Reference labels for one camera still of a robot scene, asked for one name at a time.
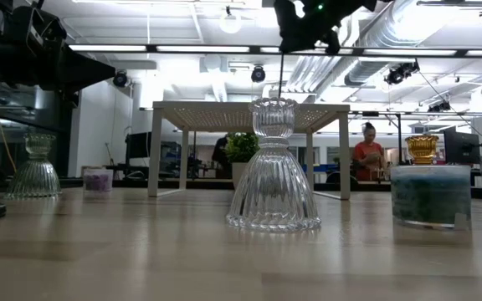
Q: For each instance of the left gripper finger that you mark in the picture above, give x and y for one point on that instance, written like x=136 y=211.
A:
x=80 y=75

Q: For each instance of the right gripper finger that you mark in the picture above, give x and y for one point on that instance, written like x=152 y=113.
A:
x=293 y=46
x=333 y=42

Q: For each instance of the black tall candlestick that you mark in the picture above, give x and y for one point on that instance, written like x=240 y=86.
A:
x=281 y=75

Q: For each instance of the clear ribbed glass candle holder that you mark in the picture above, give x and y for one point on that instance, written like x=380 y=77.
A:
x=36 y=175
x=273 y=188

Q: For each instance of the amber glass candle holder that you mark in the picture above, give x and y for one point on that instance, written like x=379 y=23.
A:
x=422 y=148

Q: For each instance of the purple candle glass jar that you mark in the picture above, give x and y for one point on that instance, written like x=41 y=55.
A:
x=98 y=182

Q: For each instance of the blue candle glass jar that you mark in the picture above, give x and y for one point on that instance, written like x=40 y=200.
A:
x=431 y=200

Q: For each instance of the black ceiling spotlight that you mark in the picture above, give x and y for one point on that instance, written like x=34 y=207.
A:
x=120 y=78
x=439 y=106
x=258 y=74
x=400 y=73

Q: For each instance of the round pendant lamp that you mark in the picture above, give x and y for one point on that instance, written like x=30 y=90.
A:
x=230 y=21

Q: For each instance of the long led light bar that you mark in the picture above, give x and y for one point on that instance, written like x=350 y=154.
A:
x=203 y=49

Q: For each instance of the black computer monitor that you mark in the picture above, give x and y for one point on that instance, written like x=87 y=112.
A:
x=138 y=145
x=460 y=147

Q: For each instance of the white perforated shelf riser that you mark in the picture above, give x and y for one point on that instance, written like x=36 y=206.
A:
x=224 y=110

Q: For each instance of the green potted plant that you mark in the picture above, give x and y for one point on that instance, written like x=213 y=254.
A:
x=241 y=146

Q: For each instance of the person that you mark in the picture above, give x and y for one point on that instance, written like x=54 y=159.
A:
x=221 y=156
x=368 y=154

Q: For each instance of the silver ventilation duct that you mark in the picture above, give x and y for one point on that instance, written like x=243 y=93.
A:
x=375 y=37

